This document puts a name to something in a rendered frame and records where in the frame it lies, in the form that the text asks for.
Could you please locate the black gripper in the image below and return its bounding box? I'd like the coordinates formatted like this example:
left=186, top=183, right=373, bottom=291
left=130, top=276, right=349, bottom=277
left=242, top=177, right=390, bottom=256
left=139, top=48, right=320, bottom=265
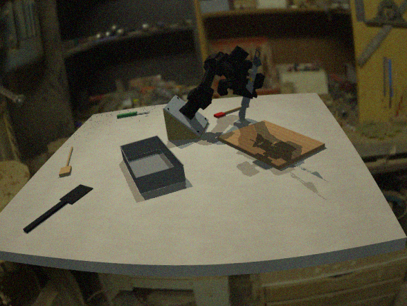
left=217, top=68, right=265, bottom=99

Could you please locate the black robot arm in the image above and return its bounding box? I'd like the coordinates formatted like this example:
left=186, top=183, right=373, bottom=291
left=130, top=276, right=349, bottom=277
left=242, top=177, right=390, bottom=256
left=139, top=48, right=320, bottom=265
left=179, top=46, right=253, bottom=120

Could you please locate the black spatula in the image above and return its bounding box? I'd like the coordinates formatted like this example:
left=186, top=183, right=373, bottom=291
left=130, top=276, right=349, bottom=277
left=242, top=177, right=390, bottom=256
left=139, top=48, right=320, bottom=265
left=23, top=184, right=93, bottom=233

